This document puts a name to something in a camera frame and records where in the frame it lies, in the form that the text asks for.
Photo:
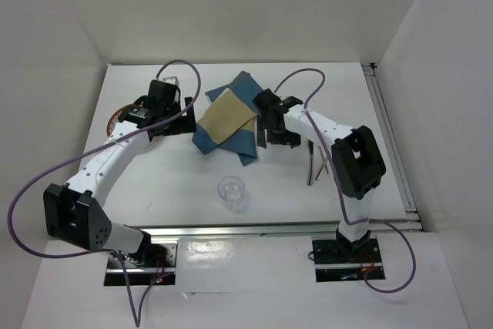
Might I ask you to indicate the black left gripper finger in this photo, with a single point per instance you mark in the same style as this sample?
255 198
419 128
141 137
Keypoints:
188 109
182 125

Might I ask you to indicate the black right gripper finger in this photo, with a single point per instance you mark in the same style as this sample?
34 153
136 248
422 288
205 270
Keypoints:
285 138
261 132

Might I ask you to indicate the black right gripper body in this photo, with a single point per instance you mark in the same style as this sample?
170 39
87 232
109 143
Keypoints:
269 125

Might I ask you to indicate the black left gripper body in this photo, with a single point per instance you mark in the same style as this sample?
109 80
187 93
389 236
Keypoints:
172 111

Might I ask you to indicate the blue and tan placemat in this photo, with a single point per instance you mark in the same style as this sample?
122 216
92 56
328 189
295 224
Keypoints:
229 123

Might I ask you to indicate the silver spoon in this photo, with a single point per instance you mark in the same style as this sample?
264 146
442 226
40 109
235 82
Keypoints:
326 161

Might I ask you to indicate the silver knife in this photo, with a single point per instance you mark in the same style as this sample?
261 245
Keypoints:
321 167

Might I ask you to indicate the floral plate with orange rim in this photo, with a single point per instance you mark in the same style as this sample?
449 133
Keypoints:
114 119

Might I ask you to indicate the clear plastic cup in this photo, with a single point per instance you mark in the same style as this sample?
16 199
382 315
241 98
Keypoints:
232 193

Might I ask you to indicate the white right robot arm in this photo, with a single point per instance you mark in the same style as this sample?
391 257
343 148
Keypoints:
355 159

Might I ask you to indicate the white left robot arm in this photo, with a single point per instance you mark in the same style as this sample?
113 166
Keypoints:
74 211

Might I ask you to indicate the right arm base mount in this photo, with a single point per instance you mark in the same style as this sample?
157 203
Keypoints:
331 265

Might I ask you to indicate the aluminium rail front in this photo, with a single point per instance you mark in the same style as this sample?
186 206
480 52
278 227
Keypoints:
242 230

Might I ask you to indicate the aluminium rail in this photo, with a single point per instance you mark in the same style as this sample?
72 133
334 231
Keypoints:
370 75
242 230

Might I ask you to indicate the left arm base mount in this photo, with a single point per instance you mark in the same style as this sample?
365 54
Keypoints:
161 269

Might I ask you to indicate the aluminium rail right side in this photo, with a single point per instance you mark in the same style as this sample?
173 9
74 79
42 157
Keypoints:
370 75

